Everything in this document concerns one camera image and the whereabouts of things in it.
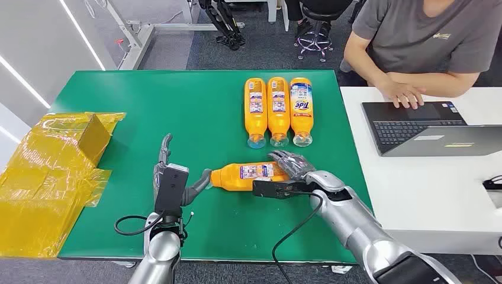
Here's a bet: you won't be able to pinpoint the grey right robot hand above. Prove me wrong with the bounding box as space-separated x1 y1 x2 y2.
268 150 317 182

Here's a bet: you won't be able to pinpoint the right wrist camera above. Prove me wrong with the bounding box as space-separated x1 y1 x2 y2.
252 177 319 200

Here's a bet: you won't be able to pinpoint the yellow film wrapped cardboard box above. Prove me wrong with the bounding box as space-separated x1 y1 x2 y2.
0 112 127 260

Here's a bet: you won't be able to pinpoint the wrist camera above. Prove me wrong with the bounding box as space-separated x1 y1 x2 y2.
252 177 319 200
154 163 190 217

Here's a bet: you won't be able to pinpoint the person's right hand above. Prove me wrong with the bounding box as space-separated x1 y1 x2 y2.
382 80 427 110

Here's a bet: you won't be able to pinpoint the orange Tide detergent bottle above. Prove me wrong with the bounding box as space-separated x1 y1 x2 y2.
289 77 314 148

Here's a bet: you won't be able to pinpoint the dark grey laptop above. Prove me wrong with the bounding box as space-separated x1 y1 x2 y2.
361 101 502 157

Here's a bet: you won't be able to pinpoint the orange detergent bottle blue cap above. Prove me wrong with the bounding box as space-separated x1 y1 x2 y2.
243 78 268 150

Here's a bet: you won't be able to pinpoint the white furniture leg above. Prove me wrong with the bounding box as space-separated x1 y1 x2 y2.
266 0 291 32

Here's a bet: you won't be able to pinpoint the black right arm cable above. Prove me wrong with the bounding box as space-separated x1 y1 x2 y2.
271 190 325 284

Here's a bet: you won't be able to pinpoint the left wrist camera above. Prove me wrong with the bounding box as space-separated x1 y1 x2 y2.
154 163 190 217

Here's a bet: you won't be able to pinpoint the black stool with chrome base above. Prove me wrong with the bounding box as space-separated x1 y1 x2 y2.
294 3 347 63

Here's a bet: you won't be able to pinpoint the black cable on white desk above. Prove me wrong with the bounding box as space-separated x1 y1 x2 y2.
482 175 502 191

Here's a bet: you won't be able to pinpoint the white desk frame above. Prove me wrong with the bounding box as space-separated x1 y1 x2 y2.
84 0 246 72

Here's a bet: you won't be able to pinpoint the orange detergent bottle clear cap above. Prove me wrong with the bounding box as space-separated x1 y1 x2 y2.
267 76 291 149

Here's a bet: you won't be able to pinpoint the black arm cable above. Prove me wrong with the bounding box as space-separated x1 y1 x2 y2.
114 211 166 237
271 190 325 284

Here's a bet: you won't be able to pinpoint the person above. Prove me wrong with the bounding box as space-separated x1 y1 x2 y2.
339 0 502 110

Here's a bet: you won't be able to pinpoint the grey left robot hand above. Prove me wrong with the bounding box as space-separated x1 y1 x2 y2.
153 133 213 207

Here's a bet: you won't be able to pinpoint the black humanoid robot legs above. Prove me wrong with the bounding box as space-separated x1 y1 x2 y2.
198 0 247 51

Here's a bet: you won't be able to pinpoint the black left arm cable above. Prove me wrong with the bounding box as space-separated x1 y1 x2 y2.
114 211 166 237

